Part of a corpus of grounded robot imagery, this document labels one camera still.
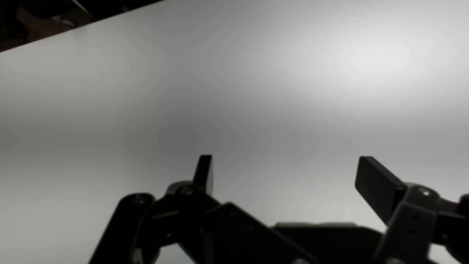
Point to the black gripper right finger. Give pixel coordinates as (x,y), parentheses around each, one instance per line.
(415,216)

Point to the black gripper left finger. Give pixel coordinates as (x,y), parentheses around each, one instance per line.
(207,230)

